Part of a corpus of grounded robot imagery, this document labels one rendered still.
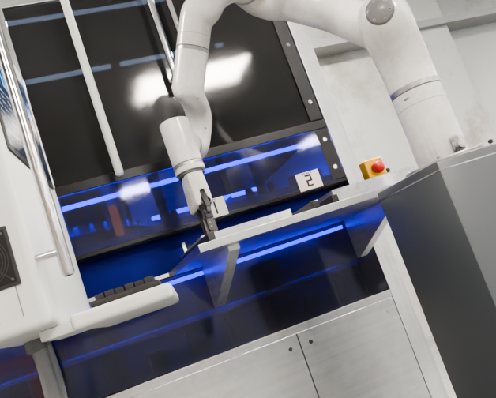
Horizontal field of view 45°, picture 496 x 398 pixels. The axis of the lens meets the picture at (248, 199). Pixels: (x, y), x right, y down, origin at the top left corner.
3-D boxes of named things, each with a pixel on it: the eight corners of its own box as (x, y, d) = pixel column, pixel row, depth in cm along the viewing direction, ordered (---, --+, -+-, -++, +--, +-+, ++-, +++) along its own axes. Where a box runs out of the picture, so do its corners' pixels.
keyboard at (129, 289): (117, 311, 153) (114, 302, 154) (169, 293, 155) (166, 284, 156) (91, 309, 114) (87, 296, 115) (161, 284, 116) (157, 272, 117)
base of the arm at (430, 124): (505, 141, 132) (473, 67, 135) (438, 162, 125) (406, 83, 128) (452, 167, 150) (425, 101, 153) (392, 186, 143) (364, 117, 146)
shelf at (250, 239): (170, 279, 183) (168, 272, 183) (362, 216, 206) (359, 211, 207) (200, 253, 138) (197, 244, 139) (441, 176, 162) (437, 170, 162)
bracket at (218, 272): (215, 308, 176) (201, 266, 178) (223, 305, 177) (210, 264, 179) (245, 297, 145) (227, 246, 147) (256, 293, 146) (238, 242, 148)
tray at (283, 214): (183, 268, 185) (179, 257, 186) (258, 243, 194) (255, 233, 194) (205, 249, 153) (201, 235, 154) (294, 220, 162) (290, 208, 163)
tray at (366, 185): (292, 229, 186) (288, 219, 186) (362, 207, 194) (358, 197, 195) (336, 202, 154) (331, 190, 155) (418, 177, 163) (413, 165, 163)
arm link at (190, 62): (197, 58, 176) (186, 159, 177) (170, 43, 162) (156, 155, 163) (225, 58, 173) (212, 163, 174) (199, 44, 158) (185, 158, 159)
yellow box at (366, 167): (362, 185, 208) (354, 167, 209) (378, 181, 210) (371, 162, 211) (371, 180, 201) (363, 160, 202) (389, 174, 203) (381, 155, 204)
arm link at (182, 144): (184, 170, 170) (167, 169, 162) (170, 129, 172) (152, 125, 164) (208, 159, 167) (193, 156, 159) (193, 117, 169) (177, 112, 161)
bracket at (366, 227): (357, 257, 193) (343, 220, 195) (365, 255, 194) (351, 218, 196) (412, 238, 161) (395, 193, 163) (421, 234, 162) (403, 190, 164)
